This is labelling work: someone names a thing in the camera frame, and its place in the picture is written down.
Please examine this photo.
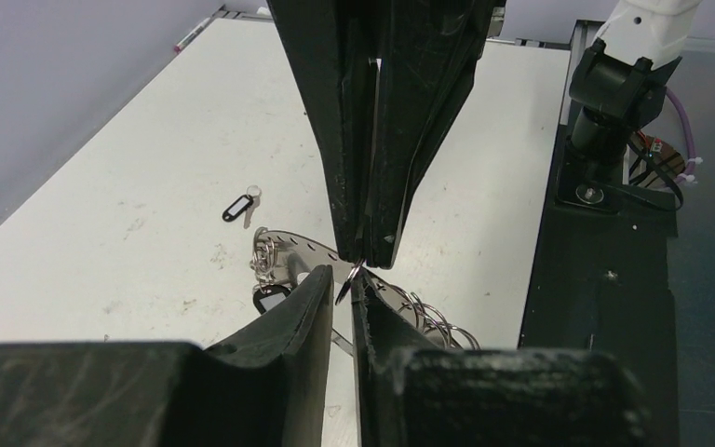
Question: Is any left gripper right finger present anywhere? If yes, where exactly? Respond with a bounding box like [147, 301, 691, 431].
[351, 271, 680, 446]

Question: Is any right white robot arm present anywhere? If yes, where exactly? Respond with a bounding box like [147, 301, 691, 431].
[269, 1, 698, 269]

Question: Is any aluminium frame rail back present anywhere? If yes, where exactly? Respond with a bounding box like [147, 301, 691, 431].
[214, 7, 572, 50]

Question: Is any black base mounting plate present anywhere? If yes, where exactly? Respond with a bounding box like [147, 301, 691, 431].
[519, 125, 680, 446]

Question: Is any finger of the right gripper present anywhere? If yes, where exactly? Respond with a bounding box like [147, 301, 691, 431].
[366, 1, 500, 268]
[268, 0, 377, 263]

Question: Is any round steel key organizer disc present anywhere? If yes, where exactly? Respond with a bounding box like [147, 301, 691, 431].
[250, 227, 479, 353]

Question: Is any loose black key tag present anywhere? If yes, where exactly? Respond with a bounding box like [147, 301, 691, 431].
[221, 184, 263, 229]

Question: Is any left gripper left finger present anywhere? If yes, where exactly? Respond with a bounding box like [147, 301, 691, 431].
[0, 266, 334, 446]

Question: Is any red marker pen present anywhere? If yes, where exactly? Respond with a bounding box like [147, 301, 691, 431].
[173, 17, 213, 54]

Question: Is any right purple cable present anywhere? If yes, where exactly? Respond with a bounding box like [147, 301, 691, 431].
[662, 86, 704, 186]

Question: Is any small split key ring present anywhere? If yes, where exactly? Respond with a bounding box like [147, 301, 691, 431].
[334, 259, 366, 307]

